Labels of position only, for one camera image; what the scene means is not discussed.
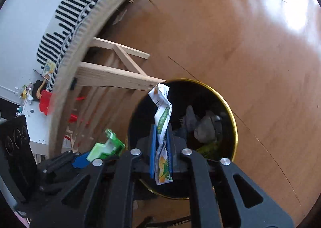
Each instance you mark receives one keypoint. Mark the white green snack wrapper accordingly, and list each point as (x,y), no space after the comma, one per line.
(163,115)

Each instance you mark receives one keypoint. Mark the orange curved hook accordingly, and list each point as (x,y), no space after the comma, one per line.
(37,91)

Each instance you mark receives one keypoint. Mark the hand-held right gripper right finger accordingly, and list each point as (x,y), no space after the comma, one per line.
(169,150)

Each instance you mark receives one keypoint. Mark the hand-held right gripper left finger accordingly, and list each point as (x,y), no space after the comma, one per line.
(153,150)

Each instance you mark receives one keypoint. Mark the yellow snack packet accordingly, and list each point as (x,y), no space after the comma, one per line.
(49,66)

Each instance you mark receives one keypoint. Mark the red plastic toy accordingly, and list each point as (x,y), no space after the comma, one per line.
(45,101)

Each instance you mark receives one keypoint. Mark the white black striped tablecloth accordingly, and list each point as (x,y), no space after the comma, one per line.
(67,10)

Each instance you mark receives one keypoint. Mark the red stool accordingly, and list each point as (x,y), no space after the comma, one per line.
(73,118)

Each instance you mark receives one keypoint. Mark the green white carton box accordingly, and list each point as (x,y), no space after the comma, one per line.
(100,151)

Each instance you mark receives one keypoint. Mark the green plastic wrapper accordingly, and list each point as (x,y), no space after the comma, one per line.
(209,149)

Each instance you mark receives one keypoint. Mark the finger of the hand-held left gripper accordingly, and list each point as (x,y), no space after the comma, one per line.
(81,161)
(57,180)

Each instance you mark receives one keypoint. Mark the black gold-rimmed trash bin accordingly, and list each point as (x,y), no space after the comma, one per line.
(140,117)

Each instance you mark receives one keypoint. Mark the pile of small colourful toys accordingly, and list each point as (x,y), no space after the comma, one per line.
(25,91)

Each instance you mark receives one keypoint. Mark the white cabinet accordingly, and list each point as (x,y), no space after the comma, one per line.
(37,127)

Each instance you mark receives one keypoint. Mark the black panel with rings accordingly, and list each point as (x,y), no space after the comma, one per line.
(15,147)

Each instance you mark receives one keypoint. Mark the round wooden table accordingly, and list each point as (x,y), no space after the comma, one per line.
(112,75)

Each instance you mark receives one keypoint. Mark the grey crumpled paper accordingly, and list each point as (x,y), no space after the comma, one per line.
(190,117)

